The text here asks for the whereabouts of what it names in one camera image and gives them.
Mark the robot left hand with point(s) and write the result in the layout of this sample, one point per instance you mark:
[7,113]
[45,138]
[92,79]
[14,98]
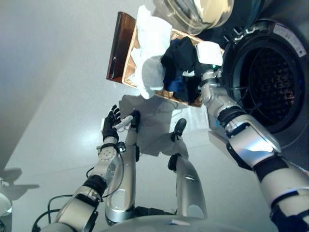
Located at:
[109,125]

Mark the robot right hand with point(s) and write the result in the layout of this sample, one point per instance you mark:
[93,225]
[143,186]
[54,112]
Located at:
[208,54]

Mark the black garment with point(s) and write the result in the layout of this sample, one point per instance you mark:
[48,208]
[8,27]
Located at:
[181,55]

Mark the white cloth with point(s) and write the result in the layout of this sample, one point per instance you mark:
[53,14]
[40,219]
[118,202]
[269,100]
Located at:
[152,48]

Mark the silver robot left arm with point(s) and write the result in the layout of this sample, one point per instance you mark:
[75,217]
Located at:
[77,212]

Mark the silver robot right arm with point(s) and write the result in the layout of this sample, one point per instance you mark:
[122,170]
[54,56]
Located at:
[251,145]

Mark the dark grey washing machine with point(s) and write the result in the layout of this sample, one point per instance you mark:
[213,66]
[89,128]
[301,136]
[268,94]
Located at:
[272,84]

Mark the round glass washer door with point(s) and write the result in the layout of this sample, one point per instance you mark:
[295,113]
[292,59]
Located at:
[205,14]

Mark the blue garment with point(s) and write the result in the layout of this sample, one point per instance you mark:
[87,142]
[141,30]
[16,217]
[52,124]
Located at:
[175,84]

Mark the silver robot left leg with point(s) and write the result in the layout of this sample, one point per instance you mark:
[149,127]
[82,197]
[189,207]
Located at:
[125,169]

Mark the silver robot leg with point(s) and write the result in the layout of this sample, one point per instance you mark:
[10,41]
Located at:
[188,183]
[125,169]

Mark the wicker laundry basket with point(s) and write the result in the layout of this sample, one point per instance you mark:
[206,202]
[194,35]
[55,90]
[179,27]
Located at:
[130,67]

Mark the brown wooden stool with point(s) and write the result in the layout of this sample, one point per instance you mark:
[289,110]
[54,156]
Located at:
[119,48]

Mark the white washer plinth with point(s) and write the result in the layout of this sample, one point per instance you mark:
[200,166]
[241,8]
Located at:
[217,142]

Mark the silver robot right leg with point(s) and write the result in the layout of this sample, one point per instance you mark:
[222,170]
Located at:
[188,183]

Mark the grey robot torso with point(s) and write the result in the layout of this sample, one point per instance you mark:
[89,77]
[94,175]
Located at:
[181,224]

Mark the white round object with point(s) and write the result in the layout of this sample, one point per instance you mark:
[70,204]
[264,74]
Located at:
[4,205]

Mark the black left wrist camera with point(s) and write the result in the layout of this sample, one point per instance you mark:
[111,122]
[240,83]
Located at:
[121,147]

